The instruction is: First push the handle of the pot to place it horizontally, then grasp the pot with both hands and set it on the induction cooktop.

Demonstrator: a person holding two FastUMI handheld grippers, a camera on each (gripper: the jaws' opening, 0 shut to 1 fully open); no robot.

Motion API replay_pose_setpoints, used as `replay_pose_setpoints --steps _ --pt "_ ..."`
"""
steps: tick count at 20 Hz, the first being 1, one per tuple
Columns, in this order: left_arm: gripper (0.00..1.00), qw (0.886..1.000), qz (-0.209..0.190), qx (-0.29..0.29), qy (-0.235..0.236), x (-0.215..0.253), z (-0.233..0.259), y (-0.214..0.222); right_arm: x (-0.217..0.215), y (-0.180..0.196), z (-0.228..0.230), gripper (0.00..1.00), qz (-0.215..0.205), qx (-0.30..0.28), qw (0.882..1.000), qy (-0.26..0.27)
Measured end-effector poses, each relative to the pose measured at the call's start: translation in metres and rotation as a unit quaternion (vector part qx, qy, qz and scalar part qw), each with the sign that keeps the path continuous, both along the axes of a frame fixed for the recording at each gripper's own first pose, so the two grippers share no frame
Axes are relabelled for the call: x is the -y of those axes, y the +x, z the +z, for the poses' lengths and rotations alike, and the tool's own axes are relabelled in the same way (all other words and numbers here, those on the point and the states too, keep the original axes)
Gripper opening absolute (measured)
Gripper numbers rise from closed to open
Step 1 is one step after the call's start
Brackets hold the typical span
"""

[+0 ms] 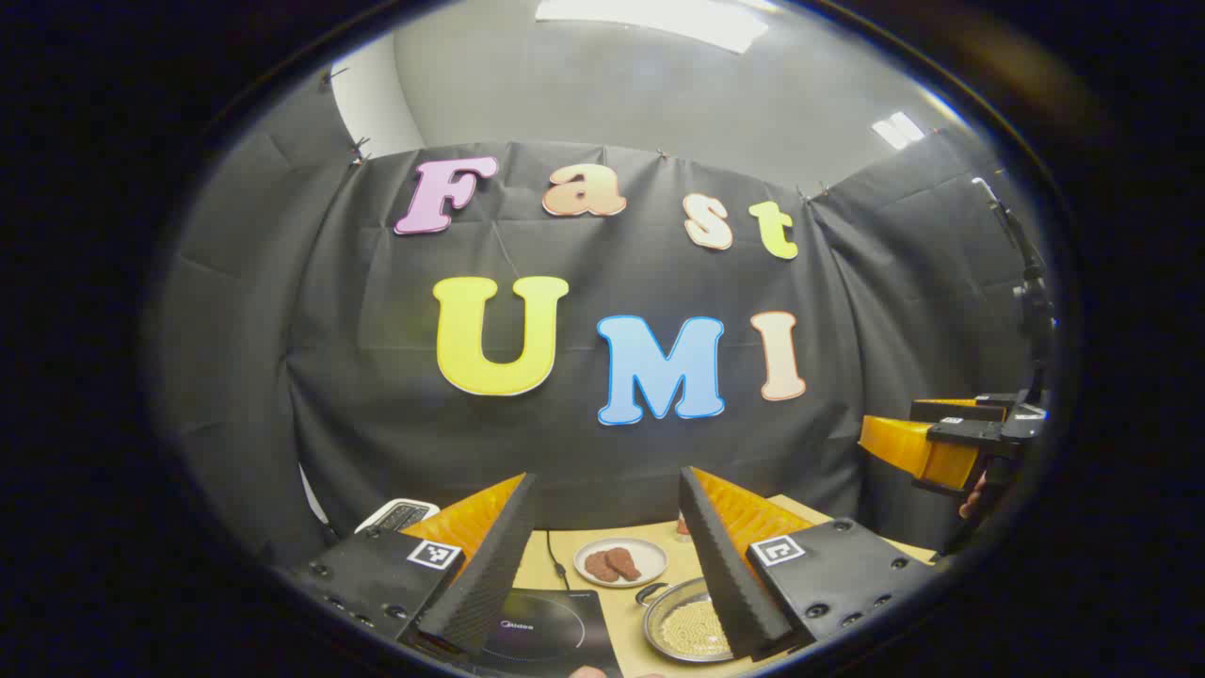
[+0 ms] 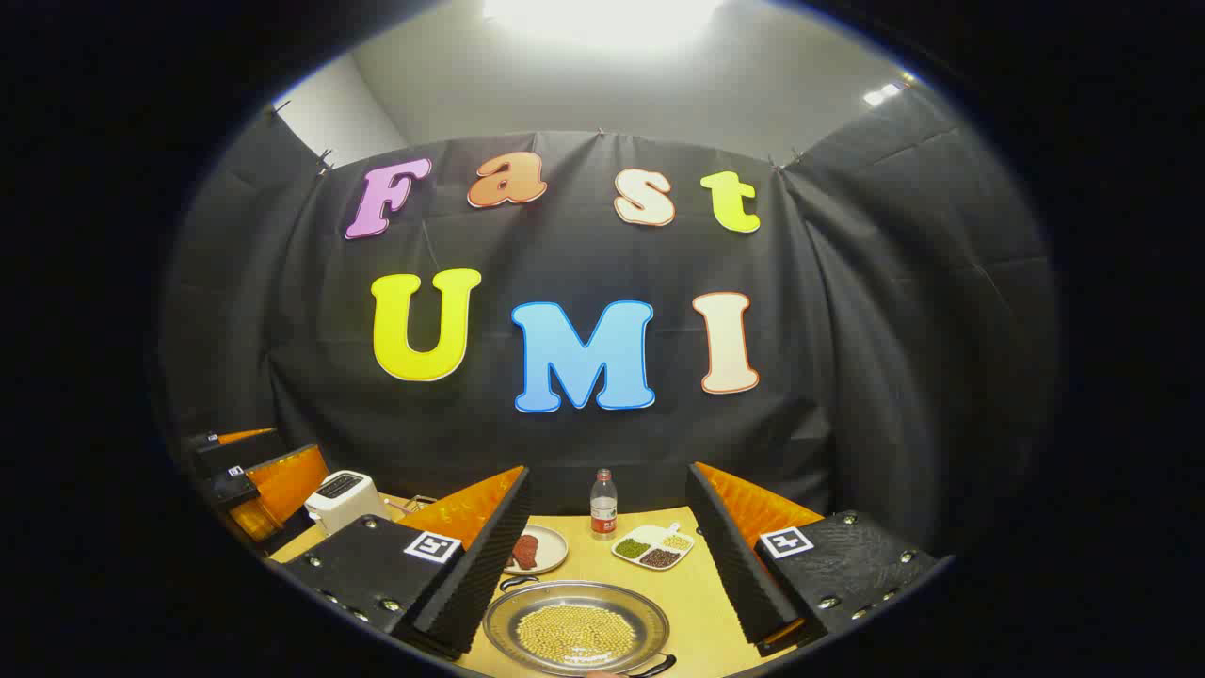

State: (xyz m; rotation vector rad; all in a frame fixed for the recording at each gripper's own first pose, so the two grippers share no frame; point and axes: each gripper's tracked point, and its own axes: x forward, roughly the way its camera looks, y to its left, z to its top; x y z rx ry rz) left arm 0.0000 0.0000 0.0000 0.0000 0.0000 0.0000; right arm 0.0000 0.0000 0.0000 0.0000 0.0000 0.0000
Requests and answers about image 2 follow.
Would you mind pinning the pile of brown beans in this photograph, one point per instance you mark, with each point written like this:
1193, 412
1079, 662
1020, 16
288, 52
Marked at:
659, 557

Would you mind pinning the round white plate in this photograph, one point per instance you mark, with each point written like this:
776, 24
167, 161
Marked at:
554, 551

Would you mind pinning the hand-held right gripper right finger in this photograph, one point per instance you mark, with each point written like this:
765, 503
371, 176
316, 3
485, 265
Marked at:
730, 565

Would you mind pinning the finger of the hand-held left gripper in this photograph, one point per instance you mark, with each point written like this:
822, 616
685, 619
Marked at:
282, 485
235, 454

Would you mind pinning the large ceiling light panel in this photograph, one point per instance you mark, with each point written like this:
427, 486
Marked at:
602, 14

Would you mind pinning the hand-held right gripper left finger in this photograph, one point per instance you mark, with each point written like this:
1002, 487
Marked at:
480, 565

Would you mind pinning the small ceiling light panel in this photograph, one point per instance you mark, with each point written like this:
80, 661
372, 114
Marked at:
885, 94

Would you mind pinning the pile of yellow beans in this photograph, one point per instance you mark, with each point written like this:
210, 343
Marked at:
676, 542

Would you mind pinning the white toaster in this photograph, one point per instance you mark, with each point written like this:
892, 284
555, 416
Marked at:
344, 499

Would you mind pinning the pile of soybeans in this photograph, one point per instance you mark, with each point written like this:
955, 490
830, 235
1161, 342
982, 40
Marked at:
576, 633

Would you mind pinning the pile of green beans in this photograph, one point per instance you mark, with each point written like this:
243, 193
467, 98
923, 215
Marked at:
633, 548

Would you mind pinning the black backdrop cloth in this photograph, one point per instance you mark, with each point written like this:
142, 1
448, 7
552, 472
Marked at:
847, 330

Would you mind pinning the clear plastic water bottle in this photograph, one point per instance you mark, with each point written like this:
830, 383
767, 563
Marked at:
603, 508

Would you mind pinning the white divided dish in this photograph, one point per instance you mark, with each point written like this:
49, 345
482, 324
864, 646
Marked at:
654, 544

